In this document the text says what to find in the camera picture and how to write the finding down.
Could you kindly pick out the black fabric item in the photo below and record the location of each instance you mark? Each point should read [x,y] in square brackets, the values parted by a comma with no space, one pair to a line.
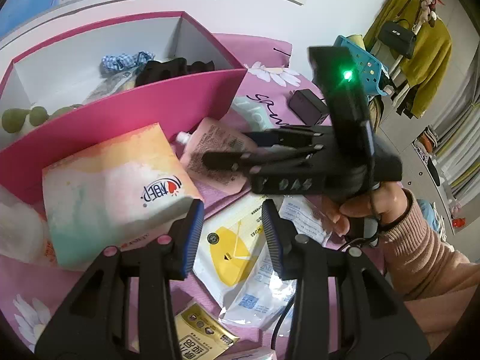
[155,71]

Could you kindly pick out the person's right hand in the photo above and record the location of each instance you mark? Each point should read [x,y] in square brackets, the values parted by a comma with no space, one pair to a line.
[389,203]

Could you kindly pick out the yellow white snack packet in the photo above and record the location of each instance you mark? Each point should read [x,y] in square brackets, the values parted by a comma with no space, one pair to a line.
[200,335]

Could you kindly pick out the clear plastic wrapped pack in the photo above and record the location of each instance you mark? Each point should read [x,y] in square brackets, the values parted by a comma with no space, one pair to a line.
[23,231]

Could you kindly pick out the blue plastic basket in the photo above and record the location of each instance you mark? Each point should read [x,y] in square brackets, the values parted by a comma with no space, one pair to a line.
[371,72]

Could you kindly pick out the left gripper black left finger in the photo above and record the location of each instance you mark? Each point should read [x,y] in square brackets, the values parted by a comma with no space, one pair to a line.
[121,307]

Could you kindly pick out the black power adapter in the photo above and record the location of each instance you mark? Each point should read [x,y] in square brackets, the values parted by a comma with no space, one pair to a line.
[308,107]

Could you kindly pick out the black handbag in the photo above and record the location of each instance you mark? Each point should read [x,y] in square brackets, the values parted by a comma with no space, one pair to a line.
[402,40]

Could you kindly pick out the pastel tissue pack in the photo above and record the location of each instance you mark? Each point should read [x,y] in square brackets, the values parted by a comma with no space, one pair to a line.
[123,192]

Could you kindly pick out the mustard yellow hanging sweater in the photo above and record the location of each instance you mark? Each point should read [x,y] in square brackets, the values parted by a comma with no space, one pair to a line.
[425,70]

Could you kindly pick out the white blue printed sachet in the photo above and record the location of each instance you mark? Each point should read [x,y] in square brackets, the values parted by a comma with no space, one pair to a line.
[261,299]

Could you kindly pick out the blue gingham scrunchie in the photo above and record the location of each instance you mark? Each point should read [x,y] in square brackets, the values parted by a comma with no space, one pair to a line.
[112,64]

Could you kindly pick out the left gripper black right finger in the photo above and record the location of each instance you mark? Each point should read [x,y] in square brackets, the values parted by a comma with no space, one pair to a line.
[344,308]

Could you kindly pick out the pink open storage box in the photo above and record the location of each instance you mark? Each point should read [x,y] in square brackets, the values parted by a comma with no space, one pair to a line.
[64,70]

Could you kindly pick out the green plush item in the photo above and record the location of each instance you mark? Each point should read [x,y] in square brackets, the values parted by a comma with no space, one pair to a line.
[22,121]

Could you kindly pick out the pink spouted refill pouch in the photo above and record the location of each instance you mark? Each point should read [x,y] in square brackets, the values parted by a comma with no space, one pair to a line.
[212,135]

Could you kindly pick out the pink sleeved right forearm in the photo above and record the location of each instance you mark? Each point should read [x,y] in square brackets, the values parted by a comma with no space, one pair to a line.
[435,282]

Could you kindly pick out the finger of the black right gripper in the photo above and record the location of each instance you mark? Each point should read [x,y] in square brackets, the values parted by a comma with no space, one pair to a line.
[242,161]
[293,136]

